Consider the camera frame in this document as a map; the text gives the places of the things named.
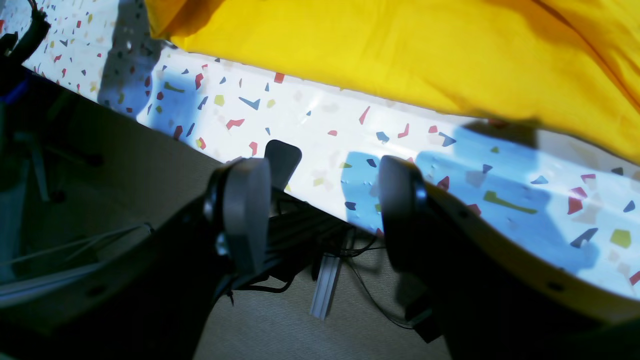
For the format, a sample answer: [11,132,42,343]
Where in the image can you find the terrazzo patterned table cloth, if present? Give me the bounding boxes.
[1,0,640,300]

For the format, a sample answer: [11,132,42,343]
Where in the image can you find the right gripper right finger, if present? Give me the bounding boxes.
[378,155,639,360]

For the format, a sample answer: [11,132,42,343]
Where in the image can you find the yellow T-shirt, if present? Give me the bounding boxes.
[145,0,640,164]

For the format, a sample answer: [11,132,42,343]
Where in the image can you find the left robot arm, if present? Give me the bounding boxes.
[0,0,51,104]

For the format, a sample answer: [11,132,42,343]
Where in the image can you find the aluminium frame post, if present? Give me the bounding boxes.
[310,253,342,321]

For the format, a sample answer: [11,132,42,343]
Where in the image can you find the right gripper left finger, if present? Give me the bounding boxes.
[1,158,272,360]

